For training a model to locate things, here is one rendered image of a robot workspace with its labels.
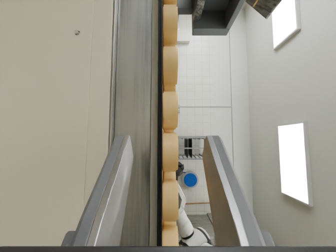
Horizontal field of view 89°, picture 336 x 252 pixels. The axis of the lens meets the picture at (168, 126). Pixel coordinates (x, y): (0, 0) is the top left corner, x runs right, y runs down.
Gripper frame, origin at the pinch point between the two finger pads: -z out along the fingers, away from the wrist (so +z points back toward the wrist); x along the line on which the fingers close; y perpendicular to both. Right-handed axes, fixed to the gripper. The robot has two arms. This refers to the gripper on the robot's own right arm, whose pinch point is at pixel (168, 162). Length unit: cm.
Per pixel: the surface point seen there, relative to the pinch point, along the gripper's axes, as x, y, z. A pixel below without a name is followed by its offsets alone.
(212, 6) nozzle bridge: 19, -46, -45
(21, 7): -20, 14, -50
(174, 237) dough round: 0.8, 34.8, -30.5
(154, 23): -2, 14, -49
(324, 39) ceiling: 209, -209, 6
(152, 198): -1.9, 31.0, -32.2
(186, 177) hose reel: 43, -196, 308
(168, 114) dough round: 0.1, 25.1, -41.0
